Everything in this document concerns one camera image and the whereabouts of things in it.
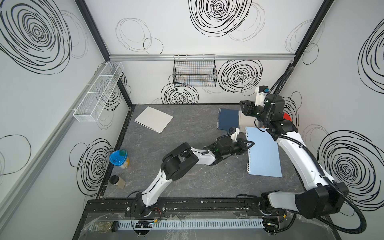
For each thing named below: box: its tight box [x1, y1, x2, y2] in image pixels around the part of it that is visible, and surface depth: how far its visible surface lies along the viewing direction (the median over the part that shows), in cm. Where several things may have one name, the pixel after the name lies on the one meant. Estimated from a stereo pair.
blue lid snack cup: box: [109, 149, 130, 170], surface depth 83 cm
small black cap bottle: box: [109, 175, 126, 189], surface depth 77 cm
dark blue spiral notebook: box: [216, 108, 239, 131], surface depth 114 cm
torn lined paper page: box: [133, 106, 174, 134], surface depth 114 cm
